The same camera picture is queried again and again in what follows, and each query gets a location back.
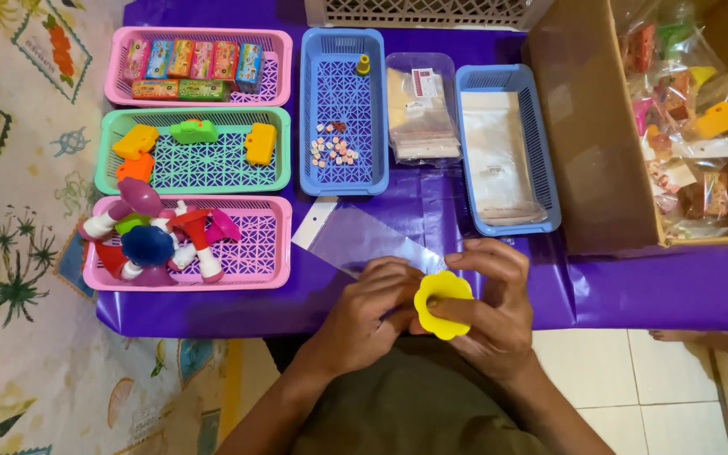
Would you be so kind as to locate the person's right hand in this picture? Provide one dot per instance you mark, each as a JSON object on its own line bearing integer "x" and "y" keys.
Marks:
{"x": 500, "y": 316}

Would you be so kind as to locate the person's left hand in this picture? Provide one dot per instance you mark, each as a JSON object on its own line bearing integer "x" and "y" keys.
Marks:
{"x": 361, "y": 316}

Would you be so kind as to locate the person's left fingers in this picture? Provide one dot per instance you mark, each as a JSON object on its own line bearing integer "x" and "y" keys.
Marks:
{"x": 395, "y": 281}

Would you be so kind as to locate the yellow flower-shaped toy bell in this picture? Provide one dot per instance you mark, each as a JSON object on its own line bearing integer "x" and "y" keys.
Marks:
{"x": 443, "y": 292}

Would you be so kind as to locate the clear plastic bag white header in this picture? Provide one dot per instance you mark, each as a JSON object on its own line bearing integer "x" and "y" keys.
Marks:
{"x": 364, "y": 237}

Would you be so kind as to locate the person's olive shirt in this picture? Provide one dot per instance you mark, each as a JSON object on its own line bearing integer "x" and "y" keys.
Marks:
{"x": 402, "y": 404}

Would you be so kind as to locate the pink basket with trumpets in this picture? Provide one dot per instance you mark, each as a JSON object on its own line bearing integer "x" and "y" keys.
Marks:
{"x": 256, "y": 259}

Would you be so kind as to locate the pile of small beads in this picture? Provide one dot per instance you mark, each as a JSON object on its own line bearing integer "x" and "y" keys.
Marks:
{"x": 335, "y": 151}

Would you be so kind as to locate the stack of empty clear bags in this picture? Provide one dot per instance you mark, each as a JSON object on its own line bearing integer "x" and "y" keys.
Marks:
{"x": 497, "y": 158}

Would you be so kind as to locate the stack of packed clear bags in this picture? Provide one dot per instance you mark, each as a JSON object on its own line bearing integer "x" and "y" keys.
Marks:
{"x": 421, "y": 120}

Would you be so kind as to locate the small brown piece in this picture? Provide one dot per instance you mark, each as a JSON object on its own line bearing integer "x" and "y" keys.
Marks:
{"x": 339, "y": 126}

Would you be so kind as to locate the yellow plastic toy piece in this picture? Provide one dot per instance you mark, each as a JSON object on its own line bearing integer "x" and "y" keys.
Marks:
{"x": 261, "y": 144}
{"x": 135, "y": 141}

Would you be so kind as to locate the blue basket with beads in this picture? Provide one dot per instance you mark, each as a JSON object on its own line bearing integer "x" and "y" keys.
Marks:
{"x": 345, "y": 95}

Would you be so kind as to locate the blue basket with bags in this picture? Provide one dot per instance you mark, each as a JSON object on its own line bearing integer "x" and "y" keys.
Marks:
{"x": 541, "y": 145}

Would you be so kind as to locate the green plastic basket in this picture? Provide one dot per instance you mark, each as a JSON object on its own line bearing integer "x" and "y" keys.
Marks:
{"x": 212, "y": 167}

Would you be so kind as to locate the yellow toy mouthpiece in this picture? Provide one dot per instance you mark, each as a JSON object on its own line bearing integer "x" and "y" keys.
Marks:
{"x": 363, "y": 65}

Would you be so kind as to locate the purple plastic table cover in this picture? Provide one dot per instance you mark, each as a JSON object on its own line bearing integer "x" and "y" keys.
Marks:
{"x": 623, "y": 290}

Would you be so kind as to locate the pink basket with boxes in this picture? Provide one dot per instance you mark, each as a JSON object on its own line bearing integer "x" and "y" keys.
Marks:
{"x": 275, "y": 76}

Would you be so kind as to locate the cardboard box of packed toys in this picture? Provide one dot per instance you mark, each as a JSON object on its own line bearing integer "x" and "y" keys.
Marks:
{"x": 585, "y": 126}

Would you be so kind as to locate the heap of colourful toy trumpets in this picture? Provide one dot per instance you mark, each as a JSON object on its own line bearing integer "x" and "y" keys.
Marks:
{"x": 147, "y": 245}

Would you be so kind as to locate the green plastic toy piece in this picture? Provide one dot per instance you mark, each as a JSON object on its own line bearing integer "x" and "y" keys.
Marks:
{"x": 193, "y": 132}

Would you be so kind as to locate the white lattice basket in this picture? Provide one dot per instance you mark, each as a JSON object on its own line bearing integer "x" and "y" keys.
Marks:
{"x": 427, "y": 12}

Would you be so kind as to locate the orange plastic toy piece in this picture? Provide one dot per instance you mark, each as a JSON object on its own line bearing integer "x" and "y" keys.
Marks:
{"x": 136, "y": 169}

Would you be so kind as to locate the row of colourful small boxes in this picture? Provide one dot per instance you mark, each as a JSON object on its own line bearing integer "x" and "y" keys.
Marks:
{"x": 181, "y": 60}

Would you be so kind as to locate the patterned floor mat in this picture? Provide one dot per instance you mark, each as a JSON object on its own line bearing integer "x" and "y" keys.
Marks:
{"x": 23, "y": 379}

